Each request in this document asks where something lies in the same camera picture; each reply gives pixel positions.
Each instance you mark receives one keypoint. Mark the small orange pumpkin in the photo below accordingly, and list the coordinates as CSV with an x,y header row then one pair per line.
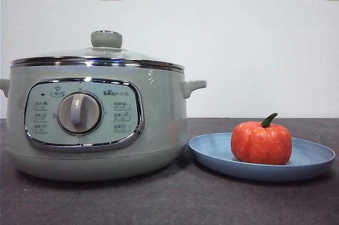
x,y
260,143

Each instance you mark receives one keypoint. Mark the pale green electric steamer pot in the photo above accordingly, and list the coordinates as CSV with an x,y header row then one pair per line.
x,y
161,119

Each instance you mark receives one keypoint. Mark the glass lid with green knob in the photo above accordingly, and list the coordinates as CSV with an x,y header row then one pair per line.
x,y
106,40

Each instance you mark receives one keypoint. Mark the blue round plate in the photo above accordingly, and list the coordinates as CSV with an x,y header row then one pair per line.
x,y
212,156

